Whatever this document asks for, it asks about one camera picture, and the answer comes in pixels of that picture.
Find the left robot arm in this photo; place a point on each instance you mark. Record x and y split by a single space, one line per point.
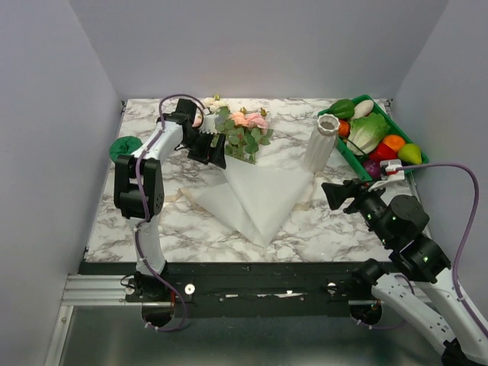
138 184

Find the toy purple eggplant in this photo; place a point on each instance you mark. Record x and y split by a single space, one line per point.
372 168

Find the white wrapping paper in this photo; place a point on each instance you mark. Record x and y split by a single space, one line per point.
254 200

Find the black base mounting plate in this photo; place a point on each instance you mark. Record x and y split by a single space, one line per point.
245 290

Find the white ribbed vase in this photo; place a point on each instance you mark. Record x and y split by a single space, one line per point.
321 143

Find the small orange toy vegetable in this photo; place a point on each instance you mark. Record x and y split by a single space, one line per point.
344 128

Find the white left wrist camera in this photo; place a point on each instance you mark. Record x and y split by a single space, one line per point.
208 124

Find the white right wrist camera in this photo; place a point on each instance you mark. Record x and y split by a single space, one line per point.
391 174

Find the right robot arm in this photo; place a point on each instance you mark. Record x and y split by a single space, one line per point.
422 290

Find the toy yellow-green pear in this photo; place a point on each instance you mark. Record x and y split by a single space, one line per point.
411 154

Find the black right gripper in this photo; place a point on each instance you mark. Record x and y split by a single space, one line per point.
335 193

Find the white toy radish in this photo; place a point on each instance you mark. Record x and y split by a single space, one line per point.
363 109

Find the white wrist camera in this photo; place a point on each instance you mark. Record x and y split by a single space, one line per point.
391 174
208 124

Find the toy orange fruit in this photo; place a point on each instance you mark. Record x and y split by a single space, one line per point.
394 142

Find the cream ribbon with gold letters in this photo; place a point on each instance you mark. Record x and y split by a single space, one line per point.
186 193

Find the toy red pepper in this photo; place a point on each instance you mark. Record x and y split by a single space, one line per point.
382 153

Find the green toy bell pepper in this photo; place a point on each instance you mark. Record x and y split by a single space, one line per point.
343 109

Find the toy green cabbage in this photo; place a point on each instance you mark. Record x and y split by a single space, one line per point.
366 133

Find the aluminium frame rail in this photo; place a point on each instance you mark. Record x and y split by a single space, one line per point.
93 323

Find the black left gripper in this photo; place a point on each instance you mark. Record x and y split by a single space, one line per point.
214 155

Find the pink rose flower bouquet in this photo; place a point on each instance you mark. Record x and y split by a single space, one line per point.
245 130

